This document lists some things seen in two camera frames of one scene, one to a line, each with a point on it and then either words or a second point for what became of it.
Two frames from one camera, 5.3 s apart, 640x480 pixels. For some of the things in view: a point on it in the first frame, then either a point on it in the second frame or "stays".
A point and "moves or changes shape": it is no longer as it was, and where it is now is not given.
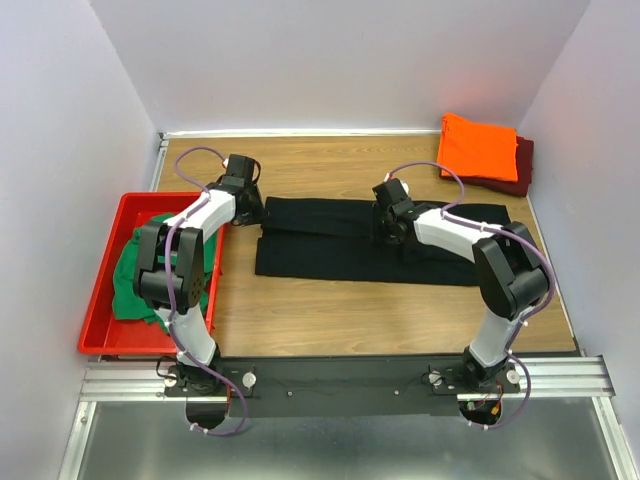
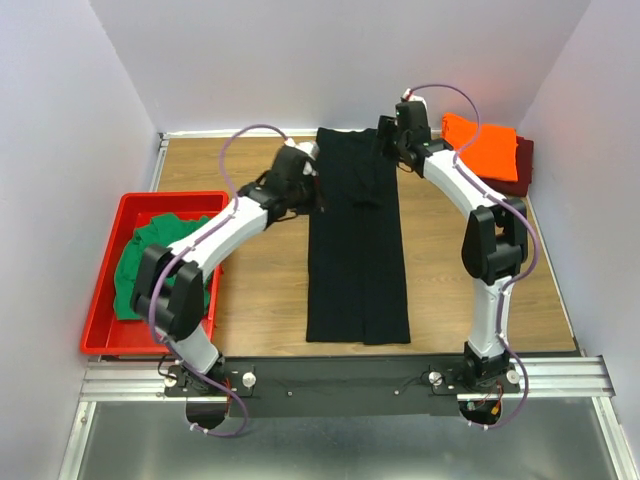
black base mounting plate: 341,386 stays
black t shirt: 332,241 moves or changes shape
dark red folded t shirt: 525,168 stays
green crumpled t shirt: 127,300 stays
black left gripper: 258,214 -> 314,206
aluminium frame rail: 550,377 stays
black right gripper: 389,239 -> 385,127
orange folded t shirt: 477,150 stays
